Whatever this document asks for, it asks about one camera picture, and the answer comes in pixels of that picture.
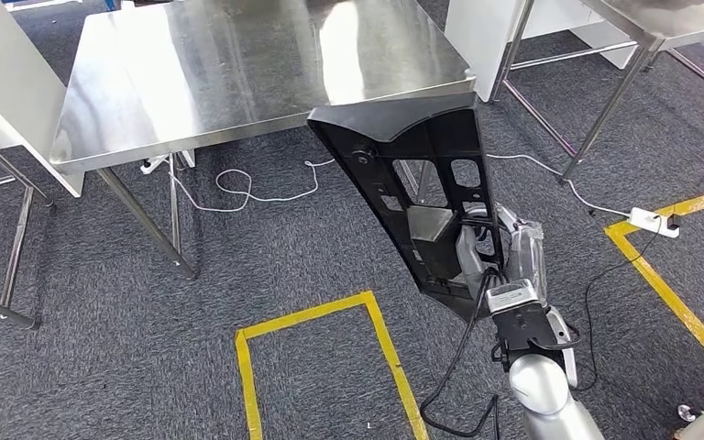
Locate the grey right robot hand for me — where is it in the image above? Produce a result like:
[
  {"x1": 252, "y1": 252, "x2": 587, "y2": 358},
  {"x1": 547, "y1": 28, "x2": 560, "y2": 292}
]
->
[{"x1": 454, "y1": 203, "x2": 549, "y2": 300}]

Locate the long black plastic part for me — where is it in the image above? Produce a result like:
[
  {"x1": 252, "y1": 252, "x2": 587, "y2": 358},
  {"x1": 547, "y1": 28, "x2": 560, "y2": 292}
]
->
[{"x1": 306, "y1": 91, "x2": 506, "y2": 323}]

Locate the white power strip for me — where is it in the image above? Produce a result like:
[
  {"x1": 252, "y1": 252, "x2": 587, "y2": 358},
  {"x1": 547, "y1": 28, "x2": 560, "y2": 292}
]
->
[
  {"x1": 139, "y1": 153, "x2": 172, "y2": 177},
  {"x1": 628, "y1": 206, "x2": 682, "y2": 240}
]

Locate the yellow floor tape square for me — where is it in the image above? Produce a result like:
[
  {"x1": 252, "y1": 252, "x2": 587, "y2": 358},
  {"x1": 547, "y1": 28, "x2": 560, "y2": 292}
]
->
[
  {"x1": 603, "y1": 186, "x2": 704, "y2": 364},
  {"x1": 235, "y1": 290, "x2": 431, "y2": 440}
]

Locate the white panel board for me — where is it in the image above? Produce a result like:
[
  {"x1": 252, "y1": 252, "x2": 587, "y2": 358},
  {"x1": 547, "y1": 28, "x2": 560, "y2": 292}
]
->
[
  {"x1": 0, "y1": 0, "x2": 86, "y2": 200},
  {"x1": 445, "y1": 0, "x2": 639, "y2": 103}
]

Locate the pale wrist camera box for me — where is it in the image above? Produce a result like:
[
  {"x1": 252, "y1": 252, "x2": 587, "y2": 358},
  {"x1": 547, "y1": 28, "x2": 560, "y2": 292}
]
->
[{"x1": 485, "y1": 279, "x2": 542, "y2": 315}]

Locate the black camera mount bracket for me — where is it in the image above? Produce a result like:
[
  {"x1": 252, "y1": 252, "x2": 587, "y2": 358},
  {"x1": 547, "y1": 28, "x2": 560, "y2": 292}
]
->
[{"x1": 489, "y1": 300, "x2": 572, "y2": 366}]

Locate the thin black floor cable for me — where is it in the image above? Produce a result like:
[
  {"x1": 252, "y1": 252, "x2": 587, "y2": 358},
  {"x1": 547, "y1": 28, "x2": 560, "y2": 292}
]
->
[{"x1": 573, "y1": 215, "x2": 681, "y2": 393}]

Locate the white power cable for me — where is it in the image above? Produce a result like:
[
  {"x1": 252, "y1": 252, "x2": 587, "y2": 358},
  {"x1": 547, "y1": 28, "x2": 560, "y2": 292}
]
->
[{"x1": 168, "y1": 152, "x2": 633, "y2": 216}]

